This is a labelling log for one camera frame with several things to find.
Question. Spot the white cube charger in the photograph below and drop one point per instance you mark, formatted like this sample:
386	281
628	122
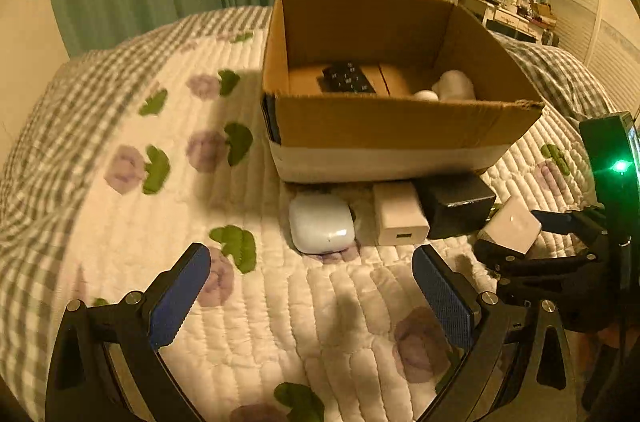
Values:
512	222

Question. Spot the white round cup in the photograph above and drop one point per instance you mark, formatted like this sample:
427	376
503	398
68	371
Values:
456	85

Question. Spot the white earbud case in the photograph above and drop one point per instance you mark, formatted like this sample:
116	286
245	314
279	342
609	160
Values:
320	222

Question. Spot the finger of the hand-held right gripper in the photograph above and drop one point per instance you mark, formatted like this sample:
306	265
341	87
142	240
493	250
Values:
562	222
530	274

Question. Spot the black remote control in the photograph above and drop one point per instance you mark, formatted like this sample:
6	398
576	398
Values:
347	77

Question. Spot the white rectangular power adapter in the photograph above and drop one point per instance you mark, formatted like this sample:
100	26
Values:
400	214

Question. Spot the white slatted closet door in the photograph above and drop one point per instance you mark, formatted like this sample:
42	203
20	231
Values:
595	22

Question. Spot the small white oval object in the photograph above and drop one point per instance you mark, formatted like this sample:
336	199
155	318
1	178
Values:
426	95

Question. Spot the black rectangular box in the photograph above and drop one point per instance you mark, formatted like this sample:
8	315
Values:
457	204

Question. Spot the brown cardboard box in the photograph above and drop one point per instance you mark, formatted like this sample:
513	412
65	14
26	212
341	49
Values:
380	127

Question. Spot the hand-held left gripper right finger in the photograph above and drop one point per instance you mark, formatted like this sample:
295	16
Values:
445	297

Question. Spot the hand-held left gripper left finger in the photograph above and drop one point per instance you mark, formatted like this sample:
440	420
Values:
181	297

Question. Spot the white dresser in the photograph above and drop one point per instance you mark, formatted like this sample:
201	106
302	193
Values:
515	20

